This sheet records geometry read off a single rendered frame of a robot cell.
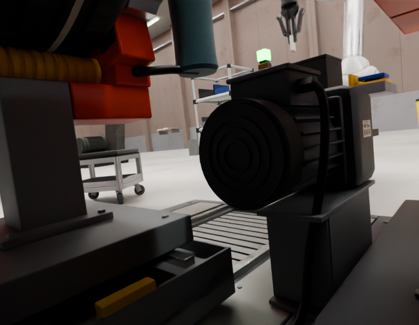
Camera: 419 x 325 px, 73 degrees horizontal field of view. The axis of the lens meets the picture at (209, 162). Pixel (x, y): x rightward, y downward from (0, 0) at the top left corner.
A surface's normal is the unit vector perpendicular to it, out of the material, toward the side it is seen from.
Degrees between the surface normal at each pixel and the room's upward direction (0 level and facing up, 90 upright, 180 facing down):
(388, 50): 90
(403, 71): 90
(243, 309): 0
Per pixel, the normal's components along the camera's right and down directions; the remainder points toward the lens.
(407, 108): -0.70, 0.13
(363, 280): -0.11, -0.99
